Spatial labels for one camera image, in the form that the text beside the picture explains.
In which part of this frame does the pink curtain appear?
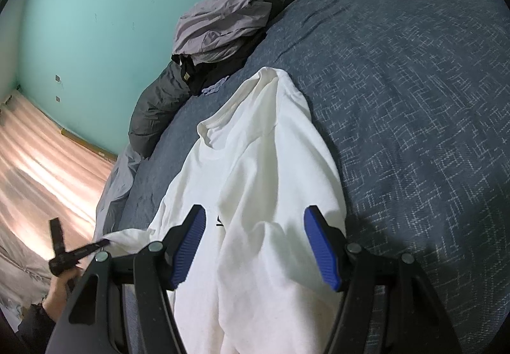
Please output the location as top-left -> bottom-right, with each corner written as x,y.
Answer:
1,91 -> 113,259

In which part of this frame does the blue bed sheet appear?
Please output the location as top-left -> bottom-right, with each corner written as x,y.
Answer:
116,0 -> 509,353

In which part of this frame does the light blue checked cloth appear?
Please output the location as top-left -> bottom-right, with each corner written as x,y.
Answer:
201,76 -> 229,96

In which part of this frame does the person left hand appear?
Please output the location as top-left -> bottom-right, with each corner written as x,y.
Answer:
42,267 -> 82,322

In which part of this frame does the black garment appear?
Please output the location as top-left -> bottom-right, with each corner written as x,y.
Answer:
171,31 -> 266,96

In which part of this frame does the grey lilac garment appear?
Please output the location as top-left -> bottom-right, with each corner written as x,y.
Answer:
171,0 -> 272,63

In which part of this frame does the person left dark sleeve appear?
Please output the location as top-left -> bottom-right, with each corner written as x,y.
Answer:
16,303 -> 55,354

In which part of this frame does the white long sleeve shirt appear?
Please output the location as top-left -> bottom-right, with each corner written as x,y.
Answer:
109,68 -> 346,353

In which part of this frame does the light grey pillow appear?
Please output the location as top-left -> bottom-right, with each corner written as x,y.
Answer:
93,143 -> 142,241

